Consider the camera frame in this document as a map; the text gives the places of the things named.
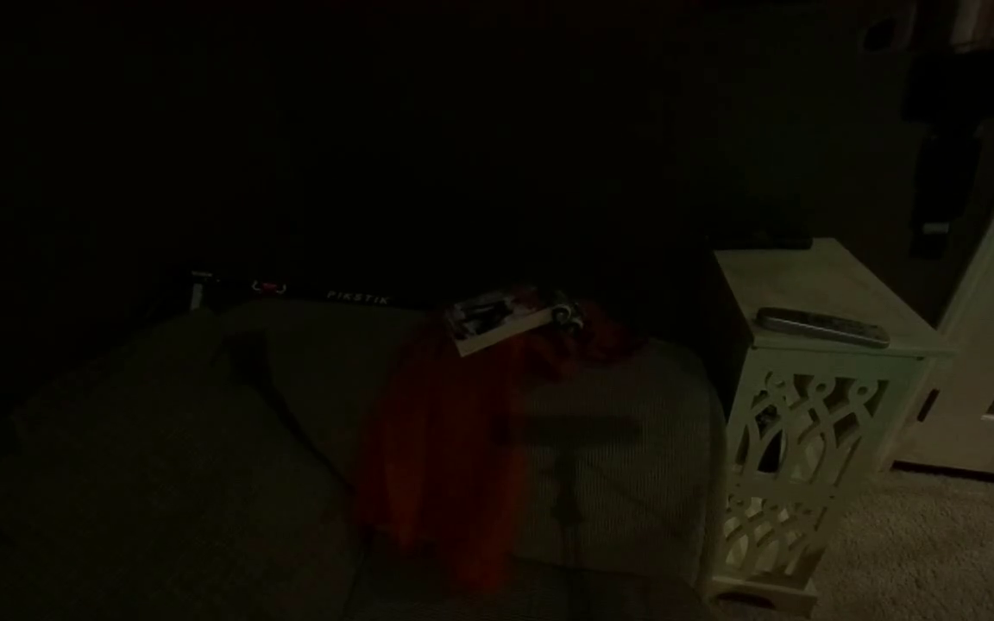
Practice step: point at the dark remote controller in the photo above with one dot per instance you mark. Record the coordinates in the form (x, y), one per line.
(819, 326)

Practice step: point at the red cloth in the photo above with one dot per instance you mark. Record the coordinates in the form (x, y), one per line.
(441, 458)

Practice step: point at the dark device with lights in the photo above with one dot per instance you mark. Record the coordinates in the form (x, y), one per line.
(325, 295)

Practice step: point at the white carved side table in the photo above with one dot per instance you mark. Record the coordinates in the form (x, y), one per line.
(796, 285)

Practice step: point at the gray sofa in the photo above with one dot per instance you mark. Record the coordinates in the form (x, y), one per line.
(173, 458)

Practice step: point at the white bookshelf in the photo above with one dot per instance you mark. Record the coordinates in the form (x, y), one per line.
(983, 323)

